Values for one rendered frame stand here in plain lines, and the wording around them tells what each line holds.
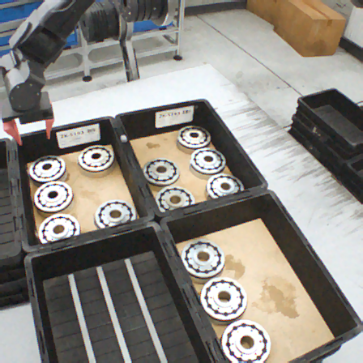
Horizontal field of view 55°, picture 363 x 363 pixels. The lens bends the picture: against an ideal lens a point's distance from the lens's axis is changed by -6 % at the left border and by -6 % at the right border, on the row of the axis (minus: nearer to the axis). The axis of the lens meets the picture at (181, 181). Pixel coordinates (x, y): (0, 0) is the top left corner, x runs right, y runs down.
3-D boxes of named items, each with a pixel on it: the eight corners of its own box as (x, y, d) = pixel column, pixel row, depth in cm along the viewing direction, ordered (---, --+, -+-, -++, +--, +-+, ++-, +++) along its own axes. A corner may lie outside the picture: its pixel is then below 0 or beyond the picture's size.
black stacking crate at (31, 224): (21, 166, 106) (11, 138, 98) (115, 145, 115) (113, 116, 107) (37, 279, 82) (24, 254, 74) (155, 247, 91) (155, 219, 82)
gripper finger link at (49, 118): (60, 145, 78) (53, 110, 71) (27, 151, 76) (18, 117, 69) (56, 125, 82) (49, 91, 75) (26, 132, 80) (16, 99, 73)
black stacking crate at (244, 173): (116, 145, 115) (113, 116, 107) (202, 127, 124) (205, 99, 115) (156, 246, 91) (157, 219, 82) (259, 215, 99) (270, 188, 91)
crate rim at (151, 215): (13, 142, 99) (10, 135, 98) (113, 121, 108) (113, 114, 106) (26, 259, 75) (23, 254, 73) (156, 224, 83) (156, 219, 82)
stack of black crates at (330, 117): (275, 160, 213) (296, 97, 180) (311, 147, 224) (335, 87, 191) (321, 208, 190) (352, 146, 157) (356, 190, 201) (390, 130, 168)
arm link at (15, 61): (24, 44, 65) (-5, 51, 63) (31, 60, 61) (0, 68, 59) (32, 74, 70) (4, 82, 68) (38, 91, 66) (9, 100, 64)
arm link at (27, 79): (61, 40, 67) (26, 17, 60) (78, 68, 61) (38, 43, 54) (26, 87, 70) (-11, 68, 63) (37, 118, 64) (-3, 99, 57)
